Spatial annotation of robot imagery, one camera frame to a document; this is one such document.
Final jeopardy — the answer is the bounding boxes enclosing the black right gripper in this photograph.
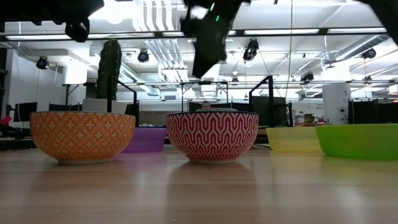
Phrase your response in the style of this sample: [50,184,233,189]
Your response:
[180,0,251,78]

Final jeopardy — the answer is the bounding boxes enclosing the black overhead rig beam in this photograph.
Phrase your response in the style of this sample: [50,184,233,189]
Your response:
[0,27,398,43]

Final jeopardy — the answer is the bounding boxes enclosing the yellow translucent plastic bowl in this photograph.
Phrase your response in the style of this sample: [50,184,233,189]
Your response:
[266,126,323,153]

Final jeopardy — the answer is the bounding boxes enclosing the black partition panel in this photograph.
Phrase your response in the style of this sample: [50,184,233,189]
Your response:
[251,95,287,128]
[348,98,398,125]

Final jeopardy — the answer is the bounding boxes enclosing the black metal wooden board shelf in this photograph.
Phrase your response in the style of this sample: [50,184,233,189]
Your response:
[107,74,275,146]

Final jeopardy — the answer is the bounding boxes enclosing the orange yellow patterned ceramic bowl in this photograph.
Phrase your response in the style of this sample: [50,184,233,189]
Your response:
[29,111,137,165]

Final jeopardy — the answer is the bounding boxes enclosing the green cactus plant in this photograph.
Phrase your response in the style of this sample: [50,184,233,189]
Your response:
[95,39,123,101]

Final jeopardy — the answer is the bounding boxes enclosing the purple translucent plastic bowl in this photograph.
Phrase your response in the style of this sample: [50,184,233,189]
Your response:
[122,126,168,154]

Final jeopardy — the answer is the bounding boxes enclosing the black background workstation frame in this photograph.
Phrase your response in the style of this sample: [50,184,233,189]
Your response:
[62,80,231,113]

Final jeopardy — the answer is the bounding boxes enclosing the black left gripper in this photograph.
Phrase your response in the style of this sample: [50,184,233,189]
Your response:
[63,0,105,43]

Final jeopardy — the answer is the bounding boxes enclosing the green translucent plastic bowl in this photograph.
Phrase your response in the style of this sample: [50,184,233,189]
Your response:
[315,123,398,161]

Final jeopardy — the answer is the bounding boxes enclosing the red white zigzag ceramic bowl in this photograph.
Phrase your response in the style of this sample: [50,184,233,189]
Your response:
[165,111,259,165]

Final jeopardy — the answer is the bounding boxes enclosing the black computer monitor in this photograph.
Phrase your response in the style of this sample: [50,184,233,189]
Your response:
[13,101,39,123]

